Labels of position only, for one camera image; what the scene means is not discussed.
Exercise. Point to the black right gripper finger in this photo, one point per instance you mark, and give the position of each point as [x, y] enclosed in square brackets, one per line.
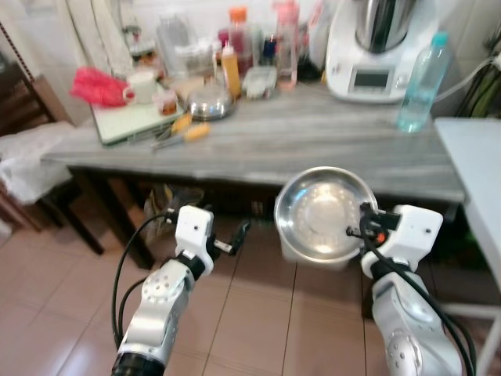
[368, 208]

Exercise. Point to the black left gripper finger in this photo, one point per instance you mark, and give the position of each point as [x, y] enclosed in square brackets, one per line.
[242, 233]

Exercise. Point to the round steel bowl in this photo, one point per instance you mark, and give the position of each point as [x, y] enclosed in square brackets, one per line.
[317, 211]

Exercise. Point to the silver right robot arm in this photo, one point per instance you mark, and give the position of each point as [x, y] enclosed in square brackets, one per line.
[411, 321]

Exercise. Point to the dark wooden dining table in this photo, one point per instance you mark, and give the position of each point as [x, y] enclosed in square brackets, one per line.
[297, 149]

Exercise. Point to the white side table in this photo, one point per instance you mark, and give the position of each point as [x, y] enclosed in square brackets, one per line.
[477, 172]

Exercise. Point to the clear blue-capped water bottle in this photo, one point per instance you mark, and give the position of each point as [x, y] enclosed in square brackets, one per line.
[423, 86]

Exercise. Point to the white kitchen food processor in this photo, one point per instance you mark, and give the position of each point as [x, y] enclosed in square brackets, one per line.
[376, 74]

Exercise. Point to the small patterned cup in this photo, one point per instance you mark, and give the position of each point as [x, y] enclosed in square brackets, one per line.
[166, 103]

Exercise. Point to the clear plastic food container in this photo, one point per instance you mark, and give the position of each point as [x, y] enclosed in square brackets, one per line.
[260, 82]

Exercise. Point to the pale green cutting board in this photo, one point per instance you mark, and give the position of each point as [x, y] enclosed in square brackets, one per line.
[129, 123]

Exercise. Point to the yellow squeeze bottle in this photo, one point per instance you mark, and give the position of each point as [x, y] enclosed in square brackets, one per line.
[231, 72]

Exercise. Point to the green and black bag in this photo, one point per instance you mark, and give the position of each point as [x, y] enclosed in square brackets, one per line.
[481, 90]

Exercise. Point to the white mug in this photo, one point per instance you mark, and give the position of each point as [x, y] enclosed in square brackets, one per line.
[145, 88]

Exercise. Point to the pink drinking bottle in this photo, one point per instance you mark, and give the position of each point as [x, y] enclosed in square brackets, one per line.
[286, 43]

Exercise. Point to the orange-capped dark jar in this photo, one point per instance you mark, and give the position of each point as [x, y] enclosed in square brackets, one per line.
[241, 43]

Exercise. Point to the pink crumpled cloth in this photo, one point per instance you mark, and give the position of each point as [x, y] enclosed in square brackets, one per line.
[98, 84]

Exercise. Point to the clear glass jar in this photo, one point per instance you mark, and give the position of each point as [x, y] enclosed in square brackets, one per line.
[174, 35]

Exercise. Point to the white hanging towel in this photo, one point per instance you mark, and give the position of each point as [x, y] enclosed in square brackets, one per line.
[102, 35]

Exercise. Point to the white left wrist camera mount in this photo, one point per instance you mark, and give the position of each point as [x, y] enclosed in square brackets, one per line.
[194, 229]

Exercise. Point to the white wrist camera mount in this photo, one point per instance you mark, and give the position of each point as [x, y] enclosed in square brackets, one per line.
[194, 229]
[415, 231]

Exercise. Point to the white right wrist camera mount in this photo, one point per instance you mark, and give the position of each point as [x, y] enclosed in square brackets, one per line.
[415, 231]

